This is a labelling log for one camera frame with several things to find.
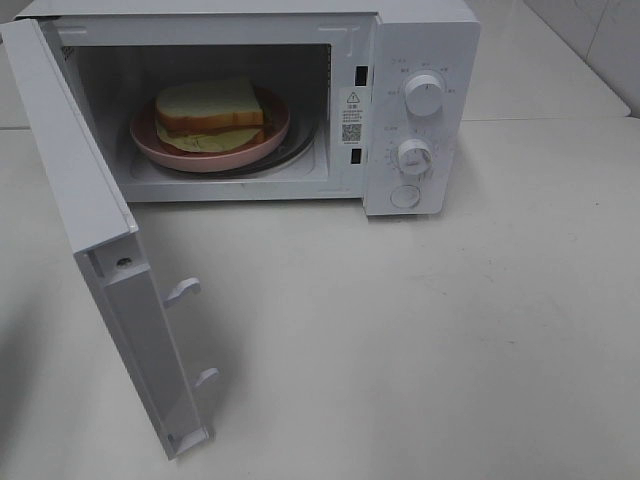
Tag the round door release button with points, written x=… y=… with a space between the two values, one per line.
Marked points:
x=405 y=197

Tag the sandwich with lettuce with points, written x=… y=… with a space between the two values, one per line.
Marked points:
x=207 y=106

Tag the pink round plate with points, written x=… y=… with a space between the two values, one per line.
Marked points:
x=210 y=150

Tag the white microwave door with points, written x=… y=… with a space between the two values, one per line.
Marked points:
x=103 y=233

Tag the lower white timer knob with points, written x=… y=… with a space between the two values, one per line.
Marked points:
x=414 y=157

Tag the warning label with QR code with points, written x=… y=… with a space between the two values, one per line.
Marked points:
x=352 y=111

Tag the white microwave oven body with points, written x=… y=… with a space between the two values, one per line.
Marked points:
x=306 y=52

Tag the upper white power knob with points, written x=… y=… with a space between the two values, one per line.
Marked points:
x=423 y=93

